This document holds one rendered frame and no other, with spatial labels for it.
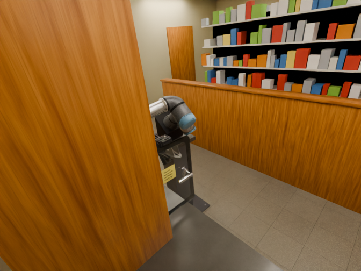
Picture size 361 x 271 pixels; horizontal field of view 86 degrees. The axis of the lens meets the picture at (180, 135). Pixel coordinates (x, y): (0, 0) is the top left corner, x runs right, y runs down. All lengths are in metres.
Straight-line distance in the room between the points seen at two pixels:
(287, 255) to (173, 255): 1.39
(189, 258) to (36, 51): 0.91
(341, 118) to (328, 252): 1.21
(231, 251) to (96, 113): 0.80
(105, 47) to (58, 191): 0.40
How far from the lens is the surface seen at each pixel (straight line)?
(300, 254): 2.27
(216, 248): 1.03
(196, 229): 1.09
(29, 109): 0.55
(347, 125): 2.37
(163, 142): 0.97
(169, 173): 0.93
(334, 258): 2.36
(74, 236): 0.74
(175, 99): 1.25
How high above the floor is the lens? 1.81
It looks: 27 degrees down
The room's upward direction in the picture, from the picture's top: 6 degrees counter-clockwise
